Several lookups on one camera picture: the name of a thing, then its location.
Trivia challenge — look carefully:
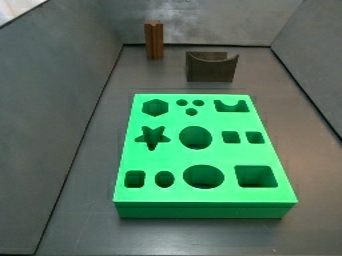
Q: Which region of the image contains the brown star prism block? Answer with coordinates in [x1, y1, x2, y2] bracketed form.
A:
[144, 20, 164, 59]

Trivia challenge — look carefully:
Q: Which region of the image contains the green shape sorter board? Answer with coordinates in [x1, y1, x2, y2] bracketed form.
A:
[112, 94, 298, 219]

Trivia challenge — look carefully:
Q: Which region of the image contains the dark grey curved holder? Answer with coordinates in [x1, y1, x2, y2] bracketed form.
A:
[185, 51, 239, 82]

